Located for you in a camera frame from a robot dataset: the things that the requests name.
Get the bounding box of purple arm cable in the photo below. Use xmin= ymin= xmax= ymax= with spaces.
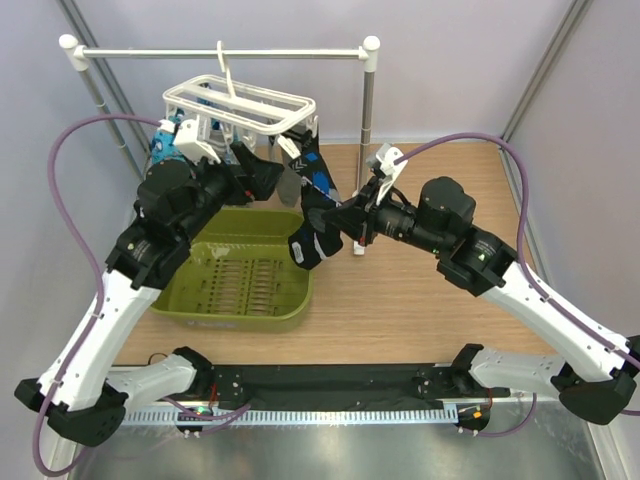
xmin=33 ymin=114 xmax=174 ymax=476
xmin=394 ymin=132 xmax=640 ymax=416

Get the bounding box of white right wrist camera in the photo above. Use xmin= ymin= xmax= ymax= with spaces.
xmin=365 ymin=143 xmax=405 ymax=206

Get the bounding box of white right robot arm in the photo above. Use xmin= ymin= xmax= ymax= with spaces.
xmin=323 ymin=177 xmax=639 ymax=425

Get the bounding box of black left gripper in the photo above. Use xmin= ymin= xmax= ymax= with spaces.
xmin=175 ymin=142 xmax=283 ymax=244

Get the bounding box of aluminium slotted rail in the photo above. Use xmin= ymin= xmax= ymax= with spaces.
xmin=122 ymin=404 xmax=458 ymax=428

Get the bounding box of green plastic basket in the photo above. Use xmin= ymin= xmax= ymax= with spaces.
xmin=149 ymin=207 xmax=313 ymax=333

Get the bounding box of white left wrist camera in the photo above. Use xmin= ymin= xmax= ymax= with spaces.
xmin=174 ymin=119 xmax=222 ymax=165

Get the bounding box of white metal drying rack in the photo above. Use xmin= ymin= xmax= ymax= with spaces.
xmin=58 ymin=34 xmax=381 ymax=256

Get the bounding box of white clip sock hanger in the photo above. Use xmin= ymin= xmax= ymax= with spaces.
xmin=163 ymin=41 xmax=319 ymax=148

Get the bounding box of blue shark pattern sock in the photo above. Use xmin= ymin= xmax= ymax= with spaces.
xmin=150 ymin=114 xmax=187 ymax=166

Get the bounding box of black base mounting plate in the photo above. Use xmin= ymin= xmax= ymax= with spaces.
xmin=180 ymin=363 xmax=510 ymax=412

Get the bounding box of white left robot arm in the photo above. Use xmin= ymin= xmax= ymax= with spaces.
xmin=14 ymin=142 xmax=284 ymax=447

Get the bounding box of grey striped sock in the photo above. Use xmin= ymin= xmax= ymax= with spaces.
xmin=209 ymin=129 xmax=237 ymax=165

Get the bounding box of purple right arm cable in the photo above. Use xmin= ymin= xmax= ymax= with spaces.
xmin=394 ymin=132 xmax=640 ymax=416

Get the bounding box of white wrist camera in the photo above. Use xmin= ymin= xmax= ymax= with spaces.
xmin=174 ymin=119 xmax=222 ymax=165
xmin=365 ymin=143 xmax=405 ymax=206

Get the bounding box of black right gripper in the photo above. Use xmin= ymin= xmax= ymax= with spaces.
xmin=322 ymin=176 xmax=447 ymax=256

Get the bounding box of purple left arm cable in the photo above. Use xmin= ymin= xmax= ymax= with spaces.
xmin=33 ymin=114 xmax=174 ymax=476

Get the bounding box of black patterned sock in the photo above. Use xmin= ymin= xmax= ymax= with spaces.
xmin=288 ymin=132 xmax=343 ymax=271
xmin=284 ymin=128 xmax=319 ymax=152

